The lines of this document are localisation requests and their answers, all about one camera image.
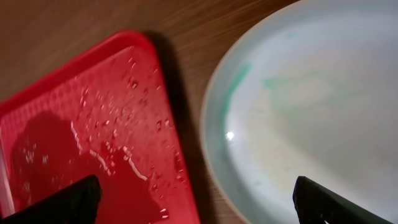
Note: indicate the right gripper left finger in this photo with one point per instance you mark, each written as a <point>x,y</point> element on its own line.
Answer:
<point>76,204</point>

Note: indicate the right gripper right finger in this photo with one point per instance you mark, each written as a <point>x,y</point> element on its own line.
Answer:
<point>316,204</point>

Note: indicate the red plastic tray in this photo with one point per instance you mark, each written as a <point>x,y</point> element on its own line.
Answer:
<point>106,113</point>

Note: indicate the white plate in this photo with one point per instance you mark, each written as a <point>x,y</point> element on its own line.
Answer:
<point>310,90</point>

